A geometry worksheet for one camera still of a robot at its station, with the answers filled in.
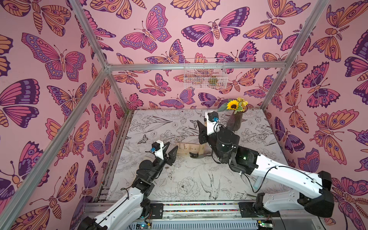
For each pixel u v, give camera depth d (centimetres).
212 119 49
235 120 100
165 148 76
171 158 67
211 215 73
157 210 73
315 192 39
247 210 73
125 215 55
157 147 65
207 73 96
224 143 43
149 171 58
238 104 88
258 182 81
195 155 79
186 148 93
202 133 55
